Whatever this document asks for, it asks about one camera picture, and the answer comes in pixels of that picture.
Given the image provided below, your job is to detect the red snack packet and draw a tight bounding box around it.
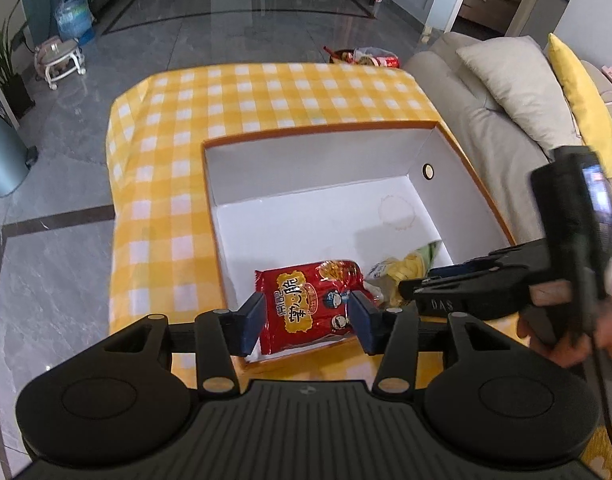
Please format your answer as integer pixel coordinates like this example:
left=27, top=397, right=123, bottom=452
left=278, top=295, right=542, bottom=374
left=255, top=259, right=373, bottom=357

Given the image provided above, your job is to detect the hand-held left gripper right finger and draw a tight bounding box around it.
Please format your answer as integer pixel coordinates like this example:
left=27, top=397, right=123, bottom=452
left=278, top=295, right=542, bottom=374
left=347, top=290, right=530, bottom=396

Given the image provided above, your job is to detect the green potted plant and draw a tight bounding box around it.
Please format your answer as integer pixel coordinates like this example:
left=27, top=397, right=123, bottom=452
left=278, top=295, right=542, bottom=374
left=0, top=0, right=38, bottom=117

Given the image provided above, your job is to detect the yellow checked tablecloth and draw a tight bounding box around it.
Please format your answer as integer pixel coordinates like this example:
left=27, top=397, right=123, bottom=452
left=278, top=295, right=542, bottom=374
left=103, top=62, right=612, bottom=480

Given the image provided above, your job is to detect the yellow pillow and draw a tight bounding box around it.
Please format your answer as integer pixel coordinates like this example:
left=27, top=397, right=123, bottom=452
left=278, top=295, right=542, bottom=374
left=544, top=33, right=612, bottom=179

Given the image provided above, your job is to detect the clear packet of yellow chips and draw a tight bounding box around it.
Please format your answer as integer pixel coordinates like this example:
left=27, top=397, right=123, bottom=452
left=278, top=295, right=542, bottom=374
left=365, top=240, right=445, bottom=309

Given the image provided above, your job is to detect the orange cardboard box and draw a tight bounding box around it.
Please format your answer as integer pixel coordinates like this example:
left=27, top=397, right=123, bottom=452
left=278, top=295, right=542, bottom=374
left=202, top=121, right=517, bottom=376

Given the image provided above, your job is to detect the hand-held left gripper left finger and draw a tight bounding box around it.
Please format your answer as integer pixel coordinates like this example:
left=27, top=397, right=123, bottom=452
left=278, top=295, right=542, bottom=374
left=102, top=291, right=267, bottom=396

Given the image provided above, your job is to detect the beige sofa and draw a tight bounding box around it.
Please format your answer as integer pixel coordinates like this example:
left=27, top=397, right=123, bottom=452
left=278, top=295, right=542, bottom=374
left=402, top=31, right=612, bottom=281

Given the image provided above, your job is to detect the grey trash bin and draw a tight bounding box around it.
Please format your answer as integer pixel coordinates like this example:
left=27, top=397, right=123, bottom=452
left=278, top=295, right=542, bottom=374
left=0, top=85, right=32, bottom=199

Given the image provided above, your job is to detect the person's right hand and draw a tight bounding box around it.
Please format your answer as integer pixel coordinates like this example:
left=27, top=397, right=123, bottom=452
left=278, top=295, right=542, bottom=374
left=516, top=290, right=612, bottom=367

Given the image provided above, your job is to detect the blue water jug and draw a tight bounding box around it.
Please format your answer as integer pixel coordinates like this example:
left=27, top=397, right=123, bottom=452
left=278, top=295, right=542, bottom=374
left=53, top=0, right=96, bottom=47

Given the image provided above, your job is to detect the white rolling stool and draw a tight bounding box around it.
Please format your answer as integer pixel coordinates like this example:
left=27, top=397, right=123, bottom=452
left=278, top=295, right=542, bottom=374
left=34, top=37, right=87, bottom=92

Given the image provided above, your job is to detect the grey pillow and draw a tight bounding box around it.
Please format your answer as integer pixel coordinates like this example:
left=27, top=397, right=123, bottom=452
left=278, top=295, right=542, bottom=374
left=457, top=36, right=584, bottom=159

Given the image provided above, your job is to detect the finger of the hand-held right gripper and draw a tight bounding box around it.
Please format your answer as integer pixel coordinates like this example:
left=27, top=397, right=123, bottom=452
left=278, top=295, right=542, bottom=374
left=427, top=238, right=552, bottom=283
left=398, top=274, right=532, bottom=322

